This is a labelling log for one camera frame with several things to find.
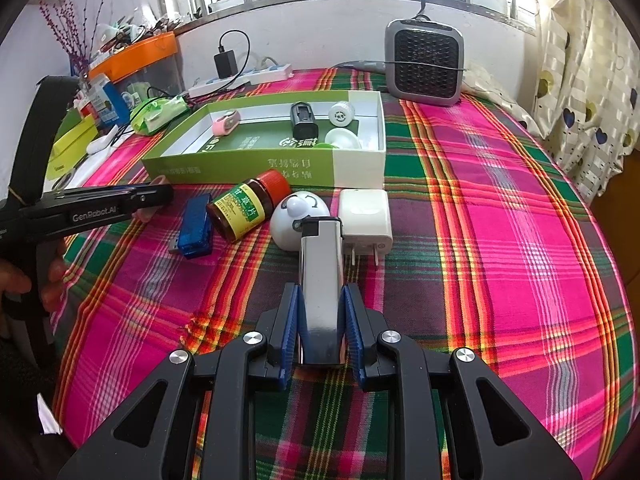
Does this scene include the purple dried branches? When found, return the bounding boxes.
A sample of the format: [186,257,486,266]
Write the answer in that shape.
[37,0,105,76]

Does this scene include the person's left hand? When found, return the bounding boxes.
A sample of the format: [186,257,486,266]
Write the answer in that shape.
[0,238,68,313]

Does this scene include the white power strip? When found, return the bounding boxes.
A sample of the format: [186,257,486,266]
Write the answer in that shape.
[188,64,293,99]

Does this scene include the green and white box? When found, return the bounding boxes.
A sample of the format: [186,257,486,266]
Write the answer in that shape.
[142,90,386,188]

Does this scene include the white wall charger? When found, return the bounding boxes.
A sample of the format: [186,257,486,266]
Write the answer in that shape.
[338,188,394,266]

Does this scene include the black rectangular device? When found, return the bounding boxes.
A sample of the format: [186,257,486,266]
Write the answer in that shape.
[291,102,318,140]

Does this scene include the pink clip holder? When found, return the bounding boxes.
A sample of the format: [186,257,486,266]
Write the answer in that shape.
[212,110,242,136]
[132,174,169,223]

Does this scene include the grey portable fan heater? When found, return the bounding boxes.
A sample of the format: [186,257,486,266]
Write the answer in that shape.
[384,15,464,106]

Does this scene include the green tissue pack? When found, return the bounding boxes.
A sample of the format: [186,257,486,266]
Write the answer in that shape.
[130,96,190,136]

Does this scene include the patterned curtain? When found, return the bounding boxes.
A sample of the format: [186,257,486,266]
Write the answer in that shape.
[534,0,639,203]

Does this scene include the small white round device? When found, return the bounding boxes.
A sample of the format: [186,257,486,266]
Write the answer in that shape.
[328,101,355,128]

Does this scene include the green white suction hook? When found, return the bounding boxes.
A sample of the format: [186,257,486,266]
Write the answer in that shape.
[297,128,362,150]

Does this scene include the blue white carton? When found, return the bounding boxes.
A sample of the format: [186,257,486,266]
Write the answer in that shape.
[89,74,129,128]

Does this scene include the black power adapter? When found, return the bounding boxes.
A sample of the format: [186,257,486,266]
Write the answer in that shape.
[214,48,239,79]

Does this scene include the orange lidded storage bin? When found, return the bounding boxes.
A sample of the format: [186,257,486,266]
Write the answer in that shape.
[89,32,184,94]

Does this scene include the white panda ball toy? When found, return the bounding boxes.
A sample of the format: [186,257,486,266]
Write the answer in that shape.
[270,191,330,252]

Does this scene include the plaid bed sheet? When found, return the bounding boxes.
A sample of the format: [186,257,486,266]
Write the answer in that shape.
[53,96,639,479]

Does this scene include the brown medicine bottle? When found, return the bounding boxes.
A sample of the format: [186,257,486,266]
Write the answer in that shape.
[206,169,292,243]

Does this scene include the silver lighter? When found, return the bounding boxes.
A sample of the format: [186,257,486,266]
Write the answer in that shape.
[298,217,345,365]

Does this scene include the yellow-green small box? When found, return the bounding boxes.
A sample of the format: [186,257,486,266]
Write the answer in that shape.
[46,108,98,181]

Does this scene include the blue USB hub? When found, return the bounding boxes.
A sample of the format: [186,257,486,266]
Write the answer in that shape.
[168,194,213,259]

